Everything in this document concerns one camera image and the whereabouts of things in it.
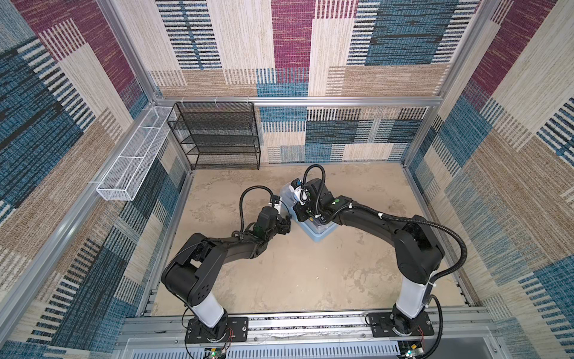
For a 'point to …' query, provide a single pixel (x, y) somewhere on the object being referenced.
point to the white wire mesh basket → (119, 183)
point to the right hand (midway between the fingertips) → (297, 209)
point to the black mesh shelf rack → (217, 135)
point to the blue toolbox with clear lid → (317, 230)
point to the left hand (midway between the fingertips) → (284, 211)
